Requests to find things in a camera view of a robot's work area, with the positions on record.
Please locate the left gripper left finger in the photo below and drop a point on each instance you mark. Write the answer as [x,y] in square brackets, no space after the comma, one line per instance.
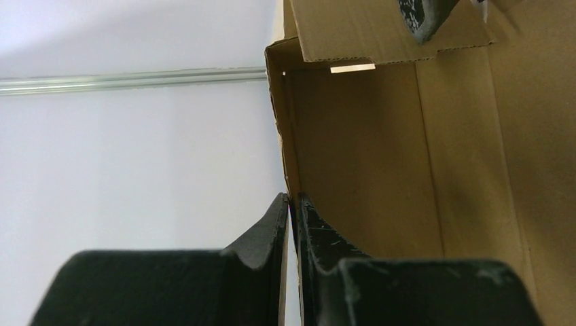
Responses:
[241,284]

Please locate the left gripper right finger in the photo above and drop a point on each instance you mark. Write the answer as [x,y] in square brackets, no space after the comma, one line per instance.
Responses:
[342,285]

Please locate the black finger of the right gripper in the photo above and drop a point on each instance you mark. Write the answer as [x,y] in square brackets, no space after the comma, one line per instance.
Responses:
[423,18]

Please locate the brown cardboard box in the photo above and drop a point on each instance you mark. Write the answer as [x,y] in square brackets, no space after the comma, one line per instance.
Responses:
[467,152]

